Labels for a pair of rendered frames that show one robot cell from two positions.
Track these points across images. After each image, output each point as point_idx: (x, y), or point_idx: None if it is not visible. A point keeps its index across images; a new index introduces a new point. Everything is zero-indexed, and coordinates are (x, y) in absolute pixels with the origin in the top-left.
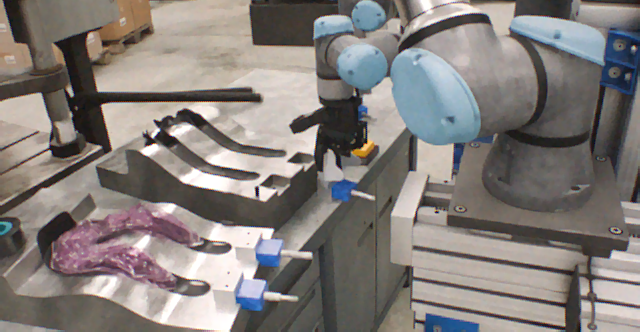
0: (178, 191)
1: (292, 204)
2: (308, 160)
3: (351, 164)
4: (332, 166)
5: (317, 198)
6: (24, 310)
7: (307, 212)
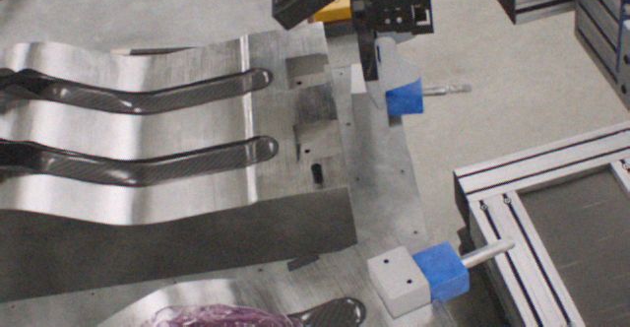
0: (118, 248)
1: (346, 163)
2: (311, 67)
3: (397, 41)
4: (394, 61)
5: (355, 130)
6: None
7: (367, 164)
